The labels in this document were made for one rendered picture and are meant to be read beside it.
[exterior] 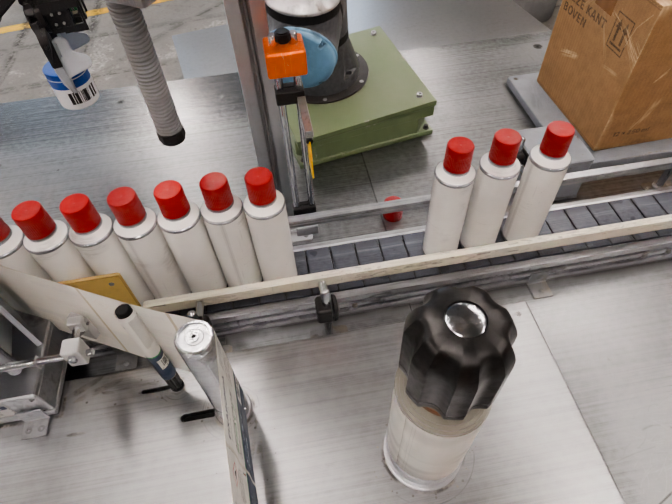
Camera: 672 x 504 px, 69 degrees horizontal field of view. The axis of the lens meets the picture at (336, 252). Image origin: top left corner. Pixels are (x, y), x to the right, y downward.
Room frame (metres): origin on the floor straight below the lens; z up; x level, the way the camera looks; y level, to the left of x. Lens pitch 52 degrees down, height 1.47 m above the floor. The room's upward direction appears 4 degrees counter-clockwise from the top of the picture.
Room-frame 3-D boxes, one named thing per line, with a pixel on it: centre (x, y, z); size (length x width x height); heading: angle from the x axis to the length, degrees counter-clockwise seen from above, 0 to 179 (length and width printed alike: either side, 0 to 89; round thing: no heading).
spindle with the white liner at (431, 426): (0.17, -0.09, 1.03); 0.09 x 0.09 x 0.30
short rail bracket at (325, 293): (0.35, 0.02, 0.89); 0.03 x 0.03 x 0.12; 7
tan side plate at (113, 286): (0.36, 0.32, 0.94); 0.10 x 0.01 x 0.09; 97
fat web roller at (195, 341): (0.23, 0.14, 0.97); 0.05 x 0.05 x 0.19
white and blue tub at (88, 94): (0.81, 0.46, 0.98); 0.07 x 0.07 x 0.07
